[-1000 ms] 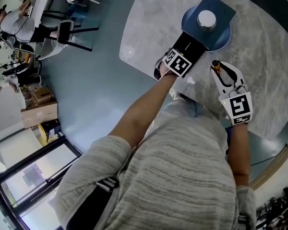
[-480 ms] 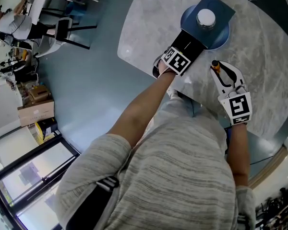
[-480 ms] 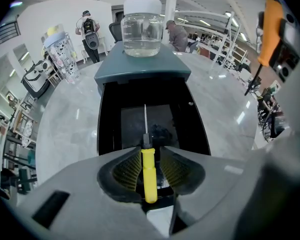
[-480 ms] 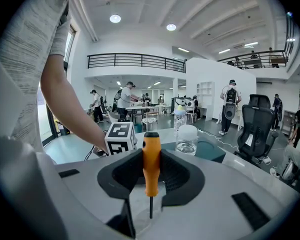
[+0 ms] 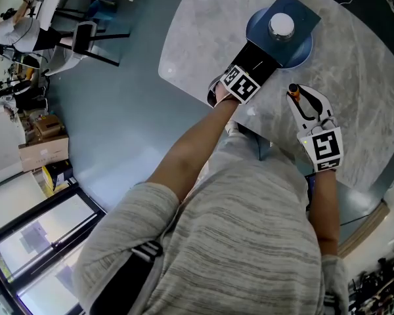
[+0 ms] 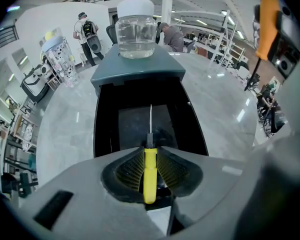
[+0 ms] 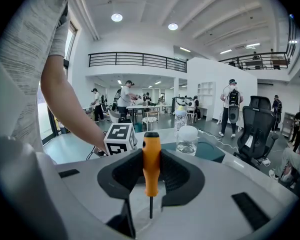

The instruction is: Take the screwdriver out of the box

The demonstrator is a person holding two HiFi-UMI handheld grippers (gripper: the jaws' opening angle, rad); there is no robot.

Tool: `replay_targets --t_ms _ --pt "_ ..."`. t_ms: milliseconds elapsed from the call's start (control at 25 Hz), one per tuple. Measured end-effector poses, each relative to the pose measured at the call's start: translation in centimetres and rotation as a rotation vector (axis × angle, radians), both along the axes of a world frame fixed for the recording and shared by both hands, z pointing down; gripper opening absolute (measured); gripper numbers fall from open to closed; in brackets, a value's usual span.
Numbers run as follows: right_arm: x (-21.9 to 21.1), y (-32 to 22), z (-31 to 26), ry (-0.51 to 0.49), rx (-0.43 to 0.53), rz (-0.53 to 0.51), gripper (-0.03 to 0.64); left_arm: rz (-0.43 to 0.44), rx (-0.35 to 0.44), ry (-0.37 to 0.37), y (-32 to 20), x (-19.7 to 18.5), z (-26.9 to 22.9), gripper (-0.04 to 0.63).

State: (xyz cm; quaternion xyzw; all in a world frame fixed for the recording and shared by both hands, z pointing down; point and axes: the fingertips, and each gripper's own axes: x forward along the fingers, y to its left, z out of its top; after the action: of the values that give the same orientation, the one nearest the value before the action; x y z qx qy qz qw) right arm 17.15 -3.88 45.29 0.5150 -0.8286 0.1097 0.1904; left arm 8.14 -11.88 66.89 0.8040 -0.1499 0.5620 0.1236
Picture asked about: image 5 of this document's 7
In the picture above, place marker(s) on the person's right forearm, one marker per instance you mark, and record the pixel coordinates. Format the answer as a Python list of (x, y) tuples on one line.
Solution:
[(325, 215)]

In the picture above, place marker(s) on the yellow and black box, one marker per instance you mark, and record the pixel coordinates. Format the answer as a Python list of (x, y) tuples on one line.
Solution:
[(57, 176)]

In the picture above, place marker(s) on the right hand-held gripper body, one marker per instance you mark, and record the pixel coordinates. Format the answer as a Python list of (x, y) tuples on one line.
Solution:
[(325, 146)]

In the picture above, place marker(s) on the blue-screen phone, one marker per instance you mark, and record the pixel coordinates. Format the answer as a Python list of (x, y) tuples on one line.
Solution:
[(311, 189)]

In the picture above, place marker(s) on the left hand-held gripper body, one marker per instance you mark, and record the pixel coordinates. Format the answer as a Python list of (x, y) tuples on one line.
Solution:
[(241, 84)]

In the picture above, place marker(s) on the dark blue box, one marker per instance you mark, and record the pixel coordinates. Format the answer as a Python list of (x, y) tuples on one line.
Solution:
[(302, 15)]

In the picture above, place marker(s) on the black-framed grey chair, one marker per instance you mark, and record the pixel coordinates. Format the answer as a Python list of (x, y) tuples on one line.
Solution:
[(85, 34)]

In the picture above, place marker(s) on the black window frame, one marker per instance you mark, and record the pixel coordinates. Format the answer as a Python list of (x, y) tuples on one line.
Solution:
[(36, 215)]

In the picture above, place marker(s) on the blue bin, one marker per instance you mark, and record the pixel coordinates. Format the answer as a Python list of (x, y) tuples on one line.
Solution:
[(98, 12)]

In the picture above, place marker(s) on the blue-grey round plate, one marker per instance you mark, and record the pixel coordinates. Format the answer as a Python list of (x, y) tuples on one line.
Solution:
[(302, 52)]

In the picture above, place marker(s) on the white table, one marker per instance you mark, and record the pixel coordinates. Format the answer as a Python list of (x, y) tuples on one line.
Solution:
[(52, 2)]

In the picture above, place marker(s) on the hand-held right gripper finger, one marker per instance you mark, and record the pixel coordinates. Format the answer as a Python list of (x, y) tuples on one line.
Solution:
[(297, 117), (323, 107)]

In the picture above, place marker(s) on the glass jar with white lid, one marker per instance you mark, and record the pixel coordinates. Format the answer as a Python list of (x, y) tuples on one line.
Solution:
[(281, 23)]

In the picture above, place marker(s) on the person's grey striped shirt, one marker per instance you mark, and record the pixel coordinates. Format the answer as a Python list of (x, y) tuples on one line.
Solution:
[(223, 241)]

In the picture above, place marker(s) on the large cardboard box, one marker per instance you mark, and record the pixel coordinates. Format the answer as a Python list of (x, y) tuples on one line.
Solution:
[(42, 153)]

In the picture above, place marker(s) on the black tray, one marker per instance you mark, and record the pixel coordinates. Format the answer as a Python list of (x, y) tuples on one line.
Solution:
[(249, 57)]

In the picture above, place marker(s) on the small brown box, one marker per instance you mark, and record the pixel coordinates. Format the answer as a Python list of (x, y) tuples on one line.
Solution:
[(49, 126)]

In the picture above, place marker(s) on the person's left forearm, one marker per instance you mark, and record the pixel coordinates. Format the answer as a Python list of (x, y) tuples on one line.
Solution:
[(190, 153)]

